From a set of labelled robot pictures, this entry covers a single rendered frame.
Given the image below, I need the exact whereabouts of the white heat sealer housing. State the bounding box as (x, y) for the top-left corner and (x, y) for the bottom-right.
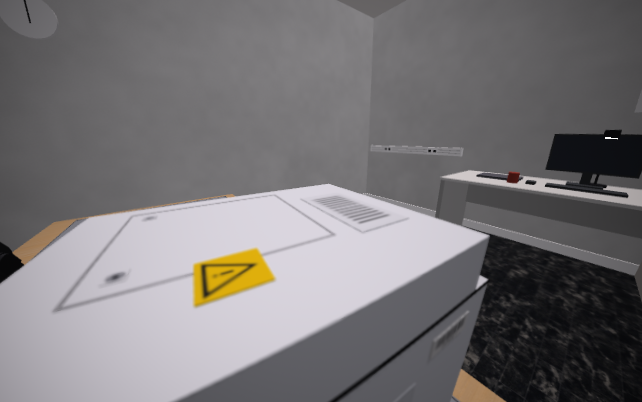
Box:
(0, 184), (490, 402)

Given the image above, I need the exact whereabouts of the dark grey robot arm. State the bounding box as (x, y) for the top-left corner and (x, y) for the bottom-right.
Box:
(0, 242), (24, 283)

